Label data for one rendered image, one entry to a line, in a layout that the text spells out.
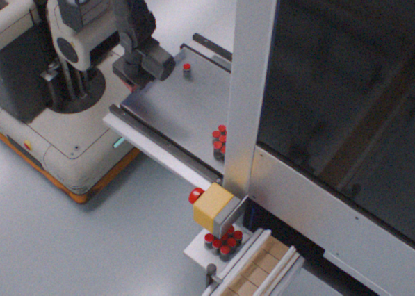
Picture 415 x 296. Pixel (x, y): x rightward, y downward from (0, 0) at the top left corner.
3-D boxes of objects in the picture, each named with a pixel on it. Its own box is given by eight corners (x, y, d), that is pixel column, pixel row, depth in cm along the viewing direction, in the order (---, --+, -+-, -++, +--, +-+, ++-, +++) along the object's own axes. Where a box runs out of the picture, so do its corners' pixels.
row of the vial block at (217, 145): (260, 115, 143) (262, 104, 140) (217, 160, 135) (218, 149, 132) (254, 110, 144) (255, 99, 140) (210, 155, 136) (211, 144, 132)
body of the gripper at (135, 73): (140, 92, 135) (142, 74, 128) (110, 69, 136) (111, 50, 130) (158, 76, 138) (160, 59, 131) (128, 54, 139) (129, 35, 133)
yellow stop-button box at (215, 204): (239, 215, 118) (242, 199, 112) (218, 239, 115) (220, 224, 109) (212, 196, 121) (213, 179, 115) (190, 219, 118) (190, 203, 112)
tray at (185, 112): (284, 115, 144) (286, 107, 141) (224, 183, 132) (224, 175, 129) (184, 55, 155) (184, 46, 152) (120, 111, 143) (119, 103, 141)
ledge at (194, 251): (265, 249, 125) (266, 245, 123) (231, 290, 119) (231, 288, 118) (217, 215, 129) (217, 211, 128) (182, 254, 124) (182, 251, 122)
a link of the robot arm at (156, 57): (145, 8, 122) (119, 30, 119) (184, 35, 121) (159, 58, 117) (143, 39, 133) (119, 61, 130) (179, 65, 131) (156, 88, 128)
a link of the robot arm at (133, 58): (135, 26, 127) (119, 39, 125) (158, 42, 126) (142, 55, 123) (134, 44, 133) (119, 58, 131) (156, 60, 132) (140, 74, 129)
